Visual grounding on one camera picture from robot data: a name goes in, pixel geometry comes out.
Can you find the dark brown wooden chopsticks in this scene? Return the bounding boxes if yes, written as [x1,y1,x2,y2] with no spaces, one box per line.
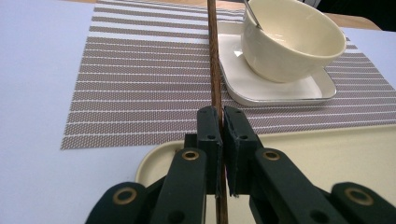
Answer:
[206,0,230,224]

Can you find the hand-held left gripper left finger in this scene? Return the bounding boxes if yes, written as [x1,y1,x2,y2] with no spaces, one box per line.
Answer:
[183,105,224,198]

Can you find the beige rectangular tray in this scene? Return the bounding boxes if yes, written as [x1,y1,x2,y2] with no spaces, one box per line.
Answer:
[134,124,396,224]

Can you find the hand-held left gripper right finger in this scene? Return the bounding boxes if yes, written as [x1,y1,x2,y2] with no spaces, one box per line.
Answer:
[222,105,264,198]

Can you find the cream ceramic bowl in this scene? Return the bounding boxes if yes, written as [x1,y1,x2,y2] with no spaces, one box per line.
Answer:
[241,0,347,84]

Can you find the metal spoon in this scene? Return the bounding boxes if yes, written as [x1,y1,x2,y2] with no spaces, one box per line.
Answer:
[242,0,264,32]

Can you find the white square plate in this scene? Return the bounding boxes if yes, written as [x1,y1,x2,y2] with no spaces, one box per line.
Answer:
[217,21,338,108]

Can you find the striped woven placemat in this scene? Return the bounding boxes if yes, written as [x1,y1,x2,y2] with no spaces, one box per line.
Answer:
[60,0,396,151]

